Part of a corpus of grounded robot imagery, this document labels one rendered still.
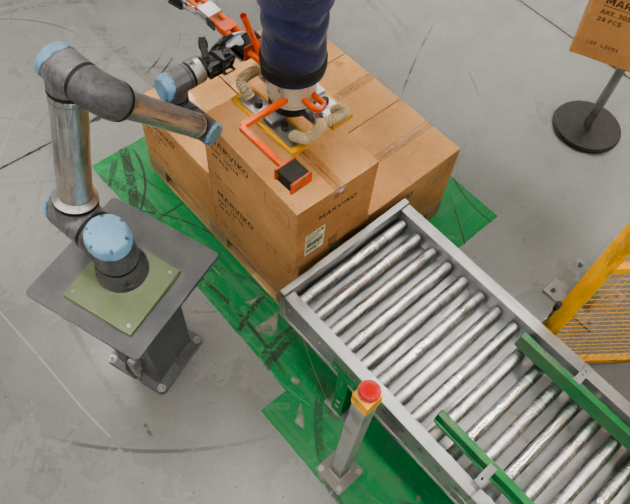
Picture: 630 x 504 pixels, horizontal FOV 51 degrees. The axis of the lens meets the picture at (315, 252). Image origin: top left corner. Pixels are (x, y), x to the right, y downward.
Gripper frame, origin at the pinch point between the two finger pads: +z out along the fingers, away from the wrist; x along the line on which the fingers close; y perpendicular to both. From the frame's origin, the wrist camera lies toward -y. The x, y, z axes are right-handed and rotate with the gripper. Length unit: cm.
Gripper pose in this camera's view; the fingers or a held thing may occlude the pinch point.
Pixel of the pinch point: (242, 40)
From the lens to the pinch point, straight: 248.0
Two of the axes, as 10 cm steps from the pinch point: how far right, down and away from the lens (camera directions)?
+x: 0.6, -5.2, -8.6
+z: 7.4, -5.5, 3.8
